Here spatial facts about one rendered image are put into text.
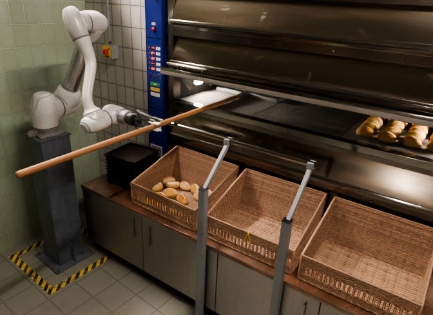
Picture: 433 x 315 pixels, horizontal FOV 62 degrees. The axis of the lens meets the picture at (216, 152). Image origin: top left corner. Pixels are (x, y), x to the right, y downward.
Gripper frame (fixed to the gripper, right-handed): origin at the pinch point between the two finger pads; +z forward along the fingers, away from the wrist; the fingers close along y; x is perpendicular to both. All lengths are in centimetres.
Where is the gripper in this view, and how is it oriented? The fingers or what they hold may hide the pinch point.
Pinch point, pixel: (154, 125)
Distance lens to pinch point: 209.5
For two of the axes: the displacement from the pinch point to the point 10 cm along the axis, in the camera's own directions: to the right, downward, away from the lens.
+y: -0.5, 9.2, 4.0
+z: 8.2, 2.7, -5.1
